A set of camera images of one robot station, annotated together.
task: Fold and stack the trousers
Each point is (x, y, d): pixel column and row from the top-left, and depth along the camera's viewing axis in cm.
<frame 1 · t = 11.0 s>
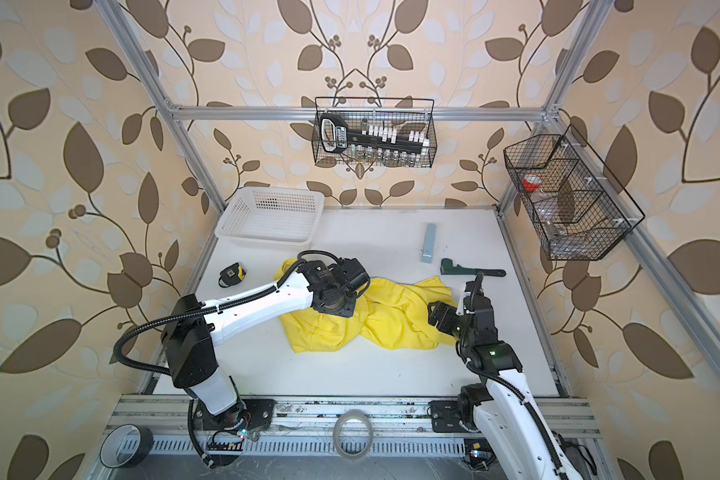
left hand: (347, 305, 81), fingers open
right hand: (442, 313, 82), fingers open
black yellow tape measure: (231, 275, 101), point 2 cm above the table
white plastic basket: (271, 218, 120), on the table
yellow trousers: (390, 314, 91), point 3 cm above the table
light blue block: (429, 243, 108), point 3 cm above the table
green pipe wrench: (447, 268, 102), point 2 cm above the table

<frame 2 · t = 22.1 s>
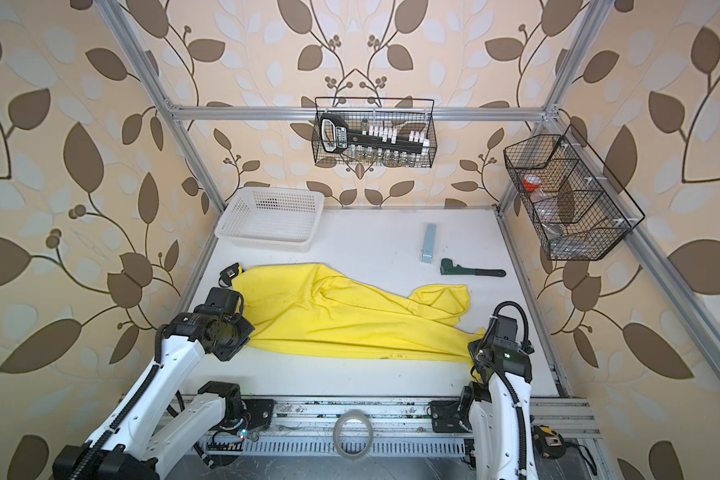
left hand: (250, 333, 80), fingers closed
right hand: (478, 358, 81), fingers closed
yellow trousers: (315, 308, 92), point 3 cm above the table
the other named things where they were.

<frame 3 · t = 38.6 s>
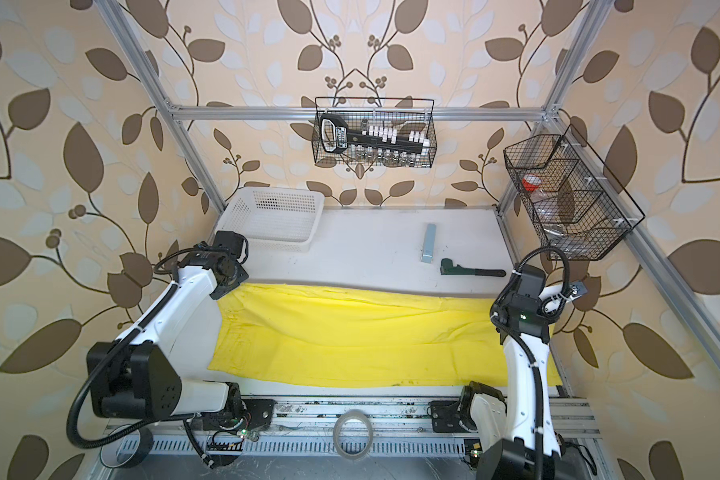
left hand: (230, 278, 83), fingers closed
right hand: (546, 300, 73), fingers closed
yellow trousers: (286, 335, 88), point 2 cm above the table
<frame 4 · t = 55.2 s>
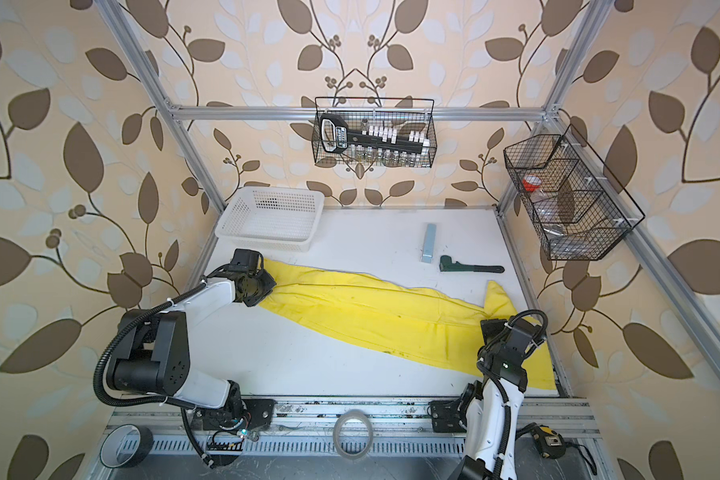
left hand: (271, 283, 93), fingers closed
right hand: (491, 323, 83), fingers closed
yellow trousers: (412, 319, 91), point 2 cm above the table
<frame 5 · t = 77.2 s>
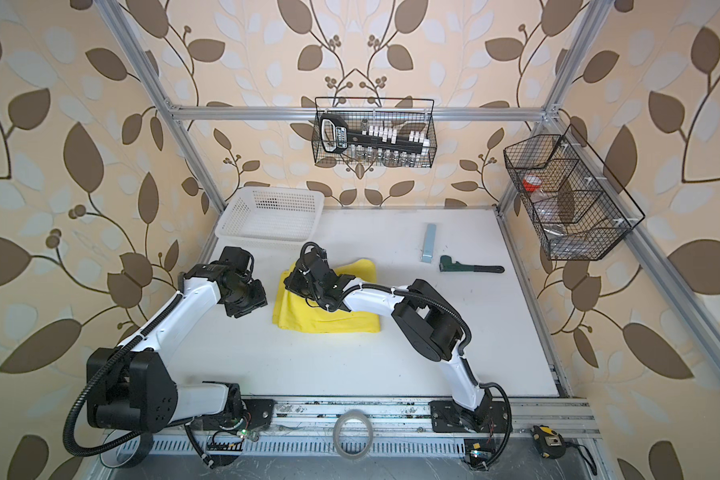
left hand: (262, 301, 84), fingers open
right hand: (281, 282, 86), fingers closed
yellow trousers: (292, 310, 86), point 8 cm above the table
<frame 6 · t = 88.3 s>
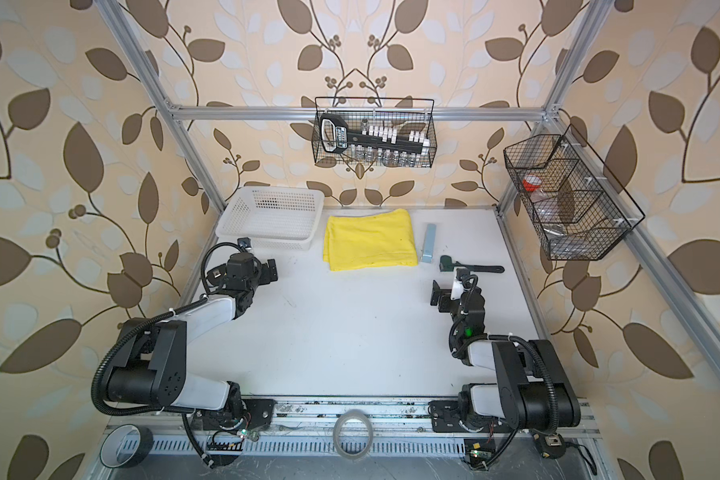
left hand: (257, 260, 92), fingers open
right hand: (452, 285, 90), fingers open
yellow trousers: (369, 240, 110), point 2 cm above the table
